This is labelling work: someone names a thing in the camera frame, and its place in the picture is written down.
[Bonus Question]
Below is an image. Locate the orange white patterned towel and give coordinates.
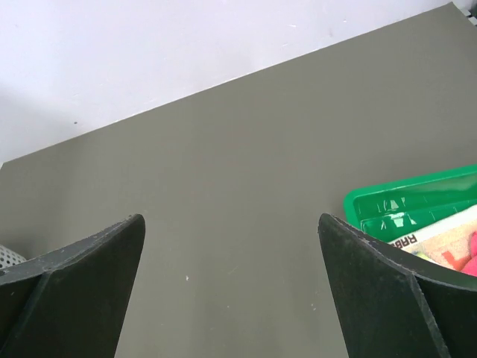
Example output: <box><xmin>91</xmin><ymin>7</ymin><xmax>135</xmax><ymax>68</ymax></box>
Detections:
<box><xmin>389</xmin><ymin>205</ymin><xmax>476</xmax><ymax>273</ymax></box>

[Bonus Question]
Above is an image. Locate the white perforated basket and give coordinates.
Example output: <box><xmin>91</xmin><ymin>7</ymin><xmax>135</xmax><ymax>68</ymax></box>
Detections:
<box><xmin>0</xmin><ymin>245</ymin><xmax>26</xmax><ymax>269</ymax></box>

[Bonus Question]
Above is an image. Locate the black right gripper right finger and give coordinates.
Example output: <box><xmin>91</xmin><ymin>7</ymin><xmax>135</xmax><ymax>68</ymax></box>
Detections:
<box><xmin>318</xmin><ymin>213</ymin><xmax>476</xmax><ymax>358</ymax></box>

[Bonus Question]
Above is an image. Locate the pink microfiber towel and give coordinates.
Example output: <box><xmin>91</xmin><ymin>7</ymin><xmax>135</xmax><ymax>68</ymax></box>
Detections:
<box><xmin>461</xmin><ymin>232</ymin><xmax>477</xmax><ymax>277</ymax></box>

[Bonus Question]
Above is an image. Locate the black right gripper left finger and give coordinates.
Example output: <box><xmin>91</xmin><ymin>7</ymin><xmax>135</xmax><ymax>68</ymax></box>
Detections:
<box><xmin>1</xmin><ymin>214</ymin><xmax>145</xmax><ymax>357</ymax></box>

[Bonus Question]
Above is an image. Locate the green plastic tray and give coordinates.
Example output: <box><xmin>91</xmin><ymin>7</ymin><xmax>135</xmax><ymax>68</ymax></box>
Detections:
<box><xmin>343</xmin><ymin>165</ymin><xmax>476</xmax><ymax>242</ymax></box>

